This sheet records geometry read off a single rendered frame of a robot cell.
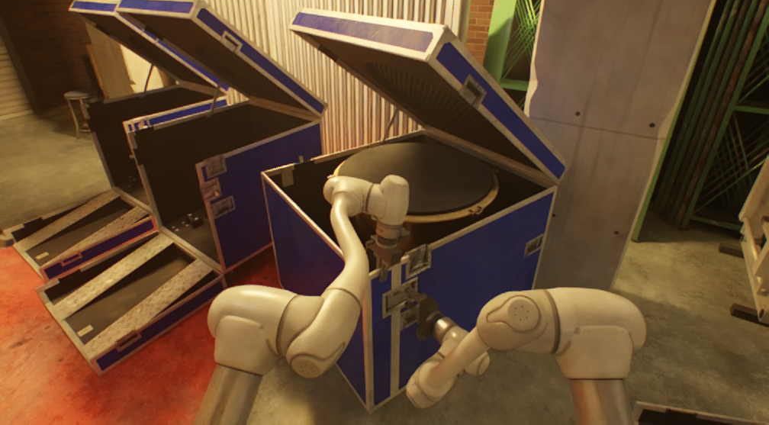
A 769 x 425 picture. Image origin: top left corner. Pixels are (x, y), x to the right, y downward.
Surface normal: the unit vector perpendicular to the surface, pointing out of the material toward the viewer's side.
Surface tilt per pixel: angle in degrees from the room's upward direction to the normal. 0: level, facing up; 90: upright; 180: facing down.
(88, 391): 0
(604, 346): 42
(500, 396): 0
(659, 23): 90
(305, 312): 10
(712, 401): 0
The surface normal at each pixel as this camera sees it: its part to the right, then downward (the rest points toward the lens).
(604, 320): 0.03, -0.38
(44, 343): 0.00, -0.88
